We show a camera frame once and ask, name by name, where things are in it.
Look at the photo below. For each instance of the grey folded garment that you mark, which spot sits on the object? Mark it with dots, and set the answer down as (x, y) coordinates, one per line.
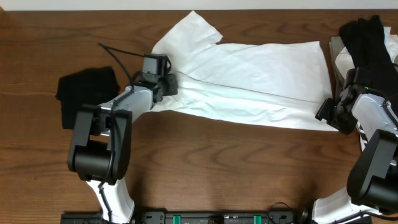
(336, 46)

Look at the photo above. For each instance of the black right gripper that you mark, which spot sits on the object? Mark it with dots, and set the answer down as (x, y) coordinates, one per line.
(324, 112)

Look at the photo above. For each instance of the white printed t-shirt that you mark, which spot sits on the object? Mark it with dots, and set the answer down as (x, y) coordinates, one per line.
(279, 85)

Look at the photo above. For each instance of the black folded garment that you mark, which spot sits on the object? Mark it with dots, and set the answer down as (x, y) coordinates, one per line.
(92, 86)

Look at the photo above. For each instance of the black garment on pile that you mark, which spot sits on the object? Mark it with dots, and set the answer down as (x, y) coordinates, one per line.
(350, 33)

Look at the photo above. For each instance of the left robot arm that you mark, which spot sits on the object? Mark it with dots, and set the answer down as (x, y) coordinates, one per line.
(100, 149)

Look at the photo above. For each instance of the white garment in pile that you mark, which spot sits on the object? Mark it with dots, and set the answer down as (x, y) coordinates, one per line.
(346, 62)

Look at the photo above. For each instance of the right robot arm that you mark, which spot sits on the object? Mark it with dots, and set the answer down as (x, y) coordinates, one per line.
(371, 189)

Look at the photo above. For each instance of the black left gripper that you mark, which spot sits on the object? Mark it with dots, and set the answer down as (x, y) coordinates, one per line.
(170, 89)

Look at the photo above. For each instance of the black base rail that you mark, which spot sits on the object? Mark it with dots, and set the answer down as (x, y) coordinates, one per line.
(278, 213)

